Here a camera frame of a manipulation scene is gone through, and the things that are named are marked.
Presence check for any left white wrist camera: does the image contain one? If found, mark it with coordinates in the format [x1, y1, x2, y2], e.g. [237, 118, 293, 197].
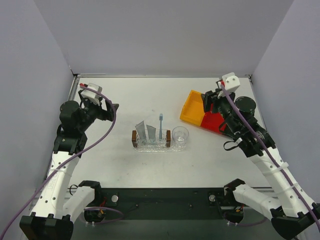
[79, 82, 104, 105]

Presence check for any clear textured oval tray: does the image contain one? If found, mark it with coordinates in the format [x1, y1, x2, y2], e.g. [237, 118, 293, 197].
[133, 129, 187, 153]

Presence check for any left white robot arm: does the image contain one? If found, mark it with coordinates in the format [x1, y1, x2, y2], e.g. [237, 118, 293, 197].
[19, 87, 119, 240]

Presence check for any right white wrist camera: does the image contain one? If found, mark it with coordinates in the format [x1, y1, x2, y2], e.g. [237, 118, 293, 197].
[216, 72, 241, 98]

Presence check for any purple cable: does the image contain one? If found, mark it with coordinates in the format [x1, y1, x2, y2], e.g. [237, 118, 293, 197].
[219, 83, 320, 226]
[0, 83, 117, 240]

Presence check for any white toothpaste tube green cap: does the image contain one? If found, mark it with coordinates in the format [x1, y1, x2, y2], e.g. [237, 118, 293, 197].
[146, 124, 156, 144]

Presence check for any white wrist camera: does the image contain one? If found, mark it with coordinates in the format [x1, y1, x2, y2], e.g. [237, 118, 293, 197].
[79, 82, 104, 105]
[216, 72, 241, 98]

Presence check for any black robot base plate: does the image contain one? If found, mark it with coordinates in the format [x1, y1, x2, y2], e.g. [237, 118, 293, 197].
[72, 187, 253, 221]

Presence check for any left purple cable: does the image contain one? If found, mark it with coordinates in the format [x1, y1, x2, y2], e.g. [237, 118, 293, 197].
[0, 83, 117, 240]

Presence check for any clear plastic cup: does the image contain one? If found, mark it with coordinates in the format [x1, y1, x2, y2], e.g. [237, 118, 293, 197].
[172, 126, 189, 147]

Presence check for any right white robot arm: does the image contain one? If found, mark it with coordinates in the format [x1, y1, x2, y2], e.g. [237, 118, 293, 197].
[201, 89, 320, 240]

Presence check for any yellow plastic bin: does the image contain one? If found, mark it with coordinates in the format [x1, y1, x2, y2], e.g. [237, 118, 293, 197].
[180, 90, 205, 127]

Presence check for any red plastic bin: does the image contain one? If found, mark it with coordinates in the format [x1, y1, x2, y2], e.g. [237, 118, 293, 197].
[200, 104, 226, 134]

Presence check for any brown wooden tray foot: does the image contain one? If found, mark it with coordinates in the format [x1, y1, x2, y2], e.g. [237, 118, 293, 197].
[165, 130, 171, 148]
[131, 130, 138, 148]

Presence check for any light blue toothbrush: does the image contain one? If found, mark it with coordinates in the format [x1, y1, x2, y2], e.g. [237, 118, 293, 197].
[158, 113, 163, 140]

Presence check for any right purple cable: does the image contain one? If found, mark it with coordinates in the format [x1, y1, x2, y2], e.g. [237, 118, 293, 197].
[219, 83, 320, 226]

